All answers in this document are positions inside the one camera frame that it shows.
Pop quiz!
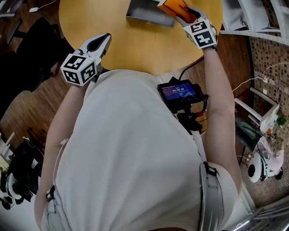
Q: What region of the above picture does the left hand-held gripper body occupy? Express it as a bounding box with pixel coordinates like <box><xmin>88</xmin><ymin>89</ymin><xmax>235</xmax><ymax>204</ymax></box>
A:
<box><xmin>60</xmin><ymin>33</ymin><xmax>109</xmax><ymax>87</ymax></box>

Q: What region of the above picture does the small green plant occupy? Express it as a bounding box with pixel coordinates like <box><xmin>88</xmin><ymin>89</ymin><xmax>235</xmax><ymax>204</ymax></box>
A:
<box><xmin>276</xmin><ymin>115</ymin><xmax>287</xmax><ymax>129</ymax></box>

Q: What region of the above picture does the thin white cable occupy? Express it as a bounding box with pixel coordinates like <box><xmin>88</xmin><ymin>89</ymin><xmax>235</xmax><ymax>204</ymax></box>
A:
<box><xmin>52</xmin><ymin>138</ymin><xmax>69</xmax><ymax>189</ymax></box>

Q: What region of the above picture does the white round device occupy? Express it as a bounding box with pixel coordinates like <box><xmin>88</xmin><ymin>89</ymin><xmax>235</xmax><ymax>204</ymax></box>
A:
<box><xmin>0</xmin><ymin>173</ymin><xmax>24</xmax><ymax>205</ymax></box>

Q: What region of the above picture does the black chest monitor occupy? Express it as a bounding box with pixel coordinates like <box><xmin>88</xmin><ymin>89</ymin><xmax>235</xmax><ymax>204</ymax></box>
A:
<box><xmin>157</xmin><ymin>77</ymin><xmax>209</xmax><ymax>113</ymax></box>

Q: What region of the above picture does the white metal shelf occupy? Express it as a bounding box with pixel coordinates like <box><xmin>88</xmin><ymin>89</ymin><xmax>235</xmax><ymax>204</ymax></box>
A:
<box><xmin>220</xmin><ymin>0</ymin><xmax>289</xmax><ymax>46</ymax></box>

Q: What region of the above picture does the black monitor mount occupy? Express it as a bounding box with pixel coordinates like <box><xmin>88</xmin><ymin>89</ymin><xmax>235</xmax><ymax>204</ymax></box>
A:
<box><xmin>175</xmin><ymin>109</ymin><xmax>207</xmax><ymax>136</ymax></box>

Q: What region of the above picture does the black cable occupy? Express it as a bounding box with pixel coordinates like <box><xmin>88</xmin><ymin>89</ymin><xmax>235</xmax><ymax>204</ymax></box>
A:
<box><xmin>179</xmin><ymin>56</ymin><xmax>205</xmax><ymax>81</ymax></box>

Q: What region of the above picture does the white charger with cable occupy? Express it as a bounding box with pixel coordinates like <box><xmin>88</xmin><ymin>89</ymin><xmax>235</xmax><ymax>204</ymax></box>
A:
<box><xmin>28</xmin><ymin>0</ymin><xmax>57</xmax><ymax>14</ymax></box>

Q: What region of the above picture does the black bag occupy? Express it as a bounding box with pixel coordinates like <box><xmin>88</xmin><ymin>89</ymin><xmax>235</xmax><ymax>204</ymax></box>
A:
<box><xmin>12</xmin><ymin>137</ymin><xmax>46</xmax><ymax>196</ymax></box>

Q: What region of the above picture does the person's right forearm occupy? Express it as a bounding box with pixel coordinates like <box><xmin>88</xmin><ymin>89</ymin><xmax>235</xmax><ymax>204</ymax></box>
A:
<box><xmin>201</xmin><ymin>46</ymin><xmax>236</xmax><ymax>129</ymax></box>

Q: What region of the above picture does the black office chair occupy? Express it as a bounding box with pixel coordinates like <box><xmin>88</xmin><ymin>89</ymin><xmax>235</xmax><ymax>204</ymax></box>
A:
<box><xmin>0</xmin><ymin>17</ymin><xmax>75</xmax><ymax>118</ymax></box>

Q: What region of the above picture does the long white cable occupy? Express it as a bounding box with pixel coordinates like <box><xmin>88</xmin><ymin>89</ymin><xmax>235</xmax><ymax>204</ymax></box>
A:
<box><xmin>232</xmin><ymin>61</ymin><xmax>289</xmax><ymax>93</ymax></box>

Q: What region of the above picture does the grey metal box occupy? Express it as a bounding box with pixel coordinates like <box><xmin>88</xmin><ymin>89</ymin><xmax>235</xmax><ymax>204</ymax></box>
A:
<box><xmin>125</xmin><ymin>0</ymin><xmax>177</xmax><ymax>28</ymax></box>

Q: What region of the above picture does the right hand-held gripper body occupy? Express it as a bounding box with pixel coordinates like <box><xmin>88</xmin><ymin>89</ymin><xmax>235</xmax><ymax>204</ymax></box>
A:
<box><xmin>182</xmin><ymin>13</ymin><xmax>219</xmax><ymax>50</ymax></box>

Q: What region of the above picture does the person's white shirt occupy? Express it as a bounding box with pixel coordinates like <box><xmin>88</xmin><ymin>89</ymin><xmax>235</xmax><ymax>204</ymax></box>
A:
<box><xmin>40</xmin><ymin>69</ymin><xmax>256</xmax><ymax>231</ymax></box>

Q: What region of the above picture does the grey harness strap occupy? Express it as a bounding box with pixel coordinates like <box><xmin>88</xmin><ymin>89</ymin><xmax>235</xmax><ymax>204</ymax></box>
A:
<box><xmin>191</xmin><ymin>130</ymin><xmax>228</xmax><ymax>231</ymax></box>

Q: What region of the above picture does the orange tissues packet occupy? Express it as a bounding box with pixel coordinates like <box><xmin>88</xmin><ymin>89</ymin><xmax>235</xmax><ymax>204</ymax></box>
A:
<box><xmin>156</xmin><ymin>0</ymin><xmax>197</xmax><ymax>24</ymax></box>

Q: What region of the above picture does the person's left forearm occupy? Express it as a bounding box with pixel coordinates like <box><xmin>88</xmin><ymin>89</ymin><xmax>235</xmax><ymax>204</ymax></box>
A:
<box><xmin>42</xmin><ymin>82</ymin><xmax>91</xmax><ymax>158</ymax></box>

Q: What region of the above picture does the dark glass table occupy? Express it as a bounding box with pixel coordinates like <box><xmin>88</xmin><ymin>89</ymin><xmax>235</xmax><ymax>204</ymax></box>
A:
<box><xmin>234</xmin><ymin>116</ymin><xmax>264</xmax><ymax>152</ymax></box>

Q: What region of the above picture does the small white side table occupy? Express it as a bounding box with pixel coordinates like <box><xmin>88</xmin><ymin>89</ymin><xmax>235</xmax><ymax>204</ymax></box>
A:
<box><xmin>234</xmin><ymin>87</ymin><xmax>280</xmax><ymax>134</ymax></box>

